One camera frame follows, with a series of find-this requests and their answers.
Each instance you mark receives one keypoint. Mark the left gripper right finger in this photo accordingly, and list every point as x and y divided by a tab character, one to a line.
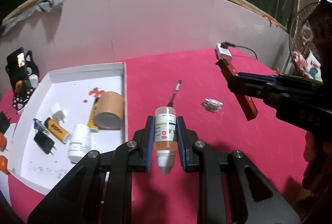
181	148

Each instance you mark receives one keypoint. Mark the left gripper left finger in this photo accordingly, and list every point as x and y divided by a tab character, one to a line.
150	130

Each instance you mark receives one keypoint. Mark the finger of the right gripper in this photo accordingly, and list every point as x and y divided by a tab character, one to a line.
257	78
251	92

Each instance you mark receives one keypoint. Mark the small dropper bottle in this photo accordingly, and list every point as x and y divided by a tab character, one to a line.
165	138

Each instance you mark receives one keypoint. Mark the red box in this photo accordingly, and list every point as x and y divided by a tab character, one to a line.
237	87

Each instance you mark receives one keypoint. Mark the black ballpoint pen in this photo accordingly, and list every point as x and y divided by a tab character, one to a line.
176	89

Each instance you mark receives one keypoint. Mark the person right hand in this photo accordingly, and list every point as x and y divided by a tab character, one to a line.
317	175

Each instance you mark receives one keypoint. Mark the colourful package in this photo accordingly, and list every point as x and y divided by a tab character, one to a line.
309	67

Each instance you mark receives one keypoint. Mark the red tablecloth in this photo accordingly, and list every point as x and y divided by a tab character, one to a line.
274	146

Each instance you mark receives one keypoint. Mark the white pill bottle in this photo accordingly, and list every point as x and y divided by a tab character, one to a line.
80	143

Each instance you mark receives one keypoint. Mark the white cardboard tray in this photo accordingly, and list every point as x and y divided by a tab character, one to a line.
74	89

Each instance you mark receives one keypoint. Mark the white charger plug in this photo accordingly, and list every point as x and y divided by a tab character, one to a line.
57	113

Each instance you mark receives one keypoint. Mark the black charger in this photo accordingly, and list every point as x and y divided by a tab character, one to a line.
45	143

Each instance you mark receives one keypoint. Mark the blue binder clip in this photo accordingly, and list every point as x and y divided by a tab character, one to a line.
39	126

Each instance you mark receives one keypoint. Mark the black cat phone holder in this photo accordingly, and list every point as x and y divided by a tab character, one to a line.
20	101

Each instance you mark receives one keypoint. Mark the black phone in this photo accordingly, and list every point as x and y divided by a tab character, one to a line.
16	69

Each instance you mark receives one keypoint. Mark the orange peel pieces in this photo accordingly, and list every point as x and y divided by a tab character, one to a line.
3	158

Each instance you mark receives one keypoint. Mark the grey cloth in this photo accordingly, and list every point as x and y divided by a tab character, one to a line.
41	6

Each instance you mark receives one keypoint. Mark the wire fan guard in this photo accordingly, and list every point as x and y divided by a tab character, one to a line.
301	34

